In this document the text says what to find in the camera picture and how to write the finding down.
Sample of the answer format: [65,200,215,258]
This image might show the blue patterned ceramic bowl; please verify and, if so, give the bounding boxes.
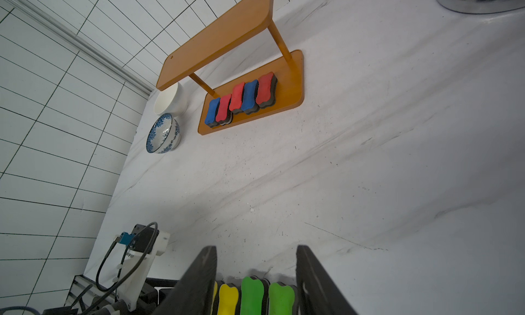
[146,113,181,154]

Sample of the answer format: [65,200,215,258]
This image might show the blue eraser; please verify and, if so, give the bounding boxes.
[205,98,221,128]
[241,80,259,115]

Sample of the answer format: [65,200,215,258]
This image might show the red eraser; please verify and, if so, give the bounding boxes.
[229,82,246,114]
[215,94,233,126]
[256,72,278,109]

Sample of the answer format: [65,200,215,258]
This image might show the aluminium mounting rail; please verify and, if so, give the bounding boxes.
[64,275,98,308]

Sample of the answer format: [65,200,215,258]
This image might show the red eraser bottom right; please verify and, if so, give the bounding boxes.
[256,72,278,109]

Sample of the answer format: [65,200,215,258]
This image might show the white ceramic bowl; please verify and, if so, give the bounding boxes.
[154,83,189,117]

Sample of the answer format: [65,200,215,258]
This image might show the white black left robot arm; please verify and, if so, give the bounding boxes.
[42,275,178,314]

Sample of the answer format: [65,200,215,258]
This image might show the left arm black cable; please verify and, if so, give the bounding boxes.
[0,221,159,315]

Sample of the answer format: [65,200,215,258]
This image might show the wooden two-tier shelf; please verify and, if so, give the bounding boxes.
[156,0,304,135]

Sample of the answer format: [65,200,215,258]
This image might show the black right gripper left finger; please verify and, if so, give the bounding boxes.
[153,246,217,315]

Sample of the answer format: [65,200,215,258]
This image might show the blue eraser bottom right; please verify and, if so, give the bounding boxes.
[241,80,259,115]

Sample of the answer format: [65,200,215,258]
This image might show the green eraser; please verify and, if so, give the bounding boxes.
[240,276,270,315]
[269,282,298,315]

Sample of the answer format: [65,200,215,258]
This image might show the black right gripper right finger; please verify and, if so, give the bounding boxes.
[296,245,358,315]

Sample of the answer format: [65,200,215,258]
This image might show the red eraser bottom middle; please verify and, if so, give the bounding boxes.
[229,82,246,114]

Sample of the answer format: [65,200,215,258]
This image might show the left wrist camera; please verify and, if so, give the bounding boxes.
[116,224,170,312]

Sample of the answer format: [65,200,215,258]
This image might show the red eraser bottom left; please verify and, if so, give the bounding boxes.
[215,94,233,126]

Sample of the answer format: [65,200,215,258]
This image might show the blue eraser bottom left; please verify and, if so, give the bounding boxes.
[205,98,221,128]

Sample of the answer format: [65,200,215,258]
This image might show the yellow eraser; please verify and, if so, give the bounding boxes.
[217,284,241,315]
[210,281,220,315]

